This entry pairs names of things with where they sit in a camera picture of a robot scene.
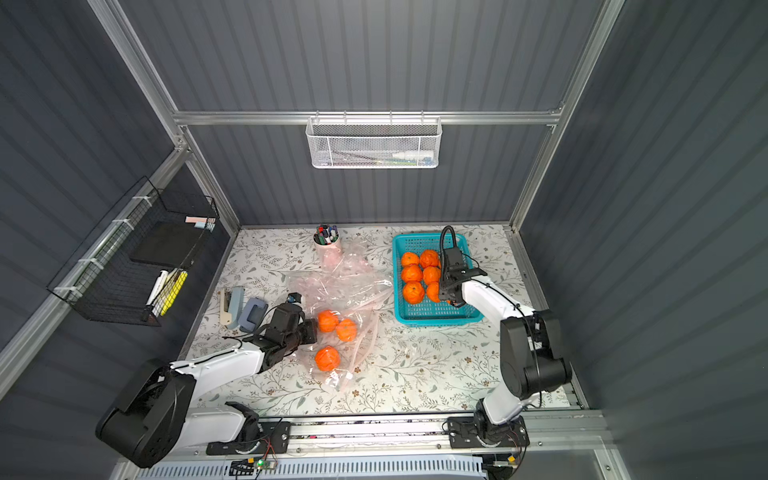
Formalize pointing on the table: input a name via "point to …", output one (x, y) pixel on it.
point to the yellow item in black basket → (175, 291)
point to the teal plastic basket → (424, 312)
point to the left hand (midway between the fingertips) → (315, 324)
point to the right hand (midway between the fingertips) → (460, 289)
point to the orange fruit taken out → (429, 257)
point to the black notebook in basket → (166, 243)
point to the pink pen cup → (328, 246)
